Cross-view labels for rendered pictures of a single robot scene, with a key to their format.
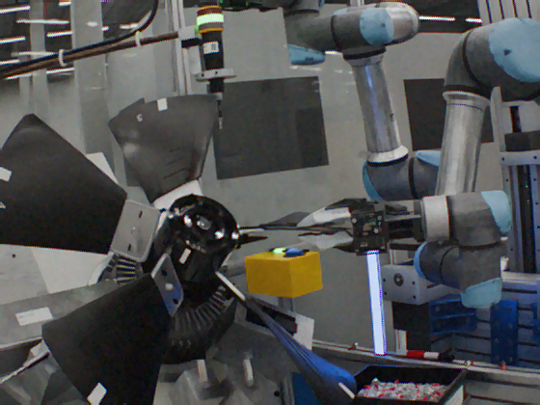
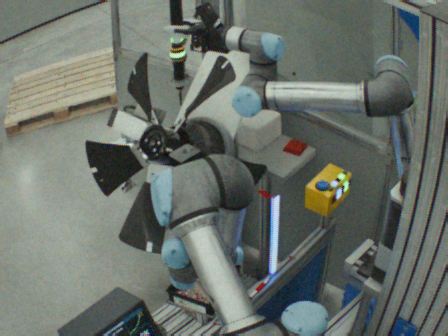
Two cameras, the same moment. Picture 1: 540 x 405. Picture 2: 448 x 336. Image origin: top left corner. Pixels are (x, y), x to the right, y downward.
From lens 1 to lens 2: 211 cm
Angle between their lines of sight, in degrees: 82
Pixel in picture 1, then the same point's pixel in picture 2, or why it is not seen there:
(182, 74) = (393, 28)
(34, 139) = (142, 64)
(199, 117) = (216, 85)
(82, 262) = (201, 110)
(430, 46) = not seen: outside the picture
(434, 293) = (353, 282)
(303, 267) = (314, 196)
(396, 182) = not seen: hidden behind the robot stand
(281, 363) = not seen: hidden behind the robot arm
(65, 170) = (143, 83)
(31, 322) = (129, 128)
